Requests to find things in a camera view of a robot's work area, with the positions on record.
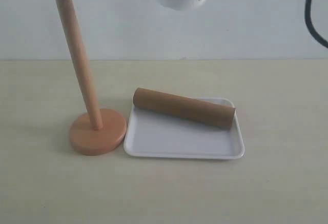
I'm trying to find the brown cardboard tube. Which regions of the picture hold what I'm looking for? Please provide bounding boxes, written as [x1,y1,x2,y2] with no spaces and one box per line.
[133,88,235,129]

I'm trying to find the wooden paper towel holder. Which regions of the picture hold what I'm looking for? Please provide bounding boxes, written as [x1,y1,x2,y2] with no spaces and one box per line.
[55,0,127,155]

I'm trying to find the white rectangular plastic tray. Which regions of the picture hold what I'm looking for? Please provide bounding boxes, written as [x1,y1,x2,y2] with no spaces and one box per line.
[123,96,245,160]

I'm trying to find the black cable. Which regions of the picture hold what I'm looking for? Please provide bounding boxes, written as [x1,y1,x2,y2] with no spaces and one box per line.
[304,0,328,48]

